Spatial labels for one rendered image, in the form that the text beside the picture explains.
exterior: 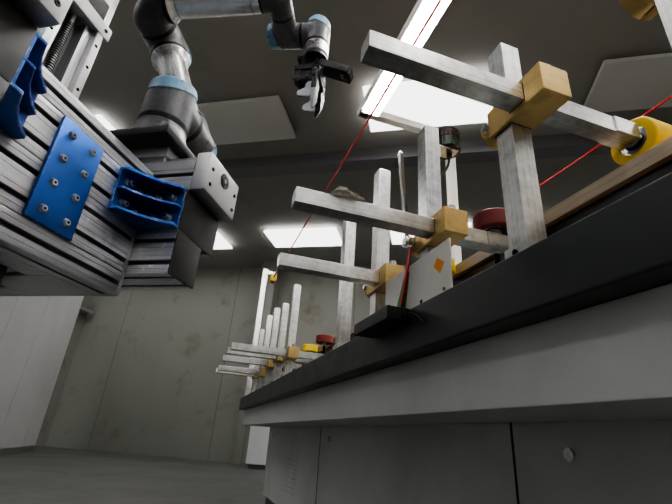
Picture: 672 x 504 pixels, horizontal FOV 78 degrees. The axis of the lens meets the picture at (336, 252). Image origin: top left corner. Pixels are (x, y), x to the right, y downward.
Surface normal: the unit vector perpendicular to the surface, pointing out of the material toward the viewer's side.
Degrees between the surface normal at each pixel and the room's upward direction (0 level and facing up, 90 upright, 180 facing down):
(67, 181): 90
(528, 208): 90
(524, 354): 90
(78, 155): 90
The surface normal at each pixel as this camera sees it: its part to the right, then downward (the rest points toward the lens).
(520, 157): 0.32, -0.37
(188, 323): -0.20, -0.41
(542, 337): -0.94, -0.19
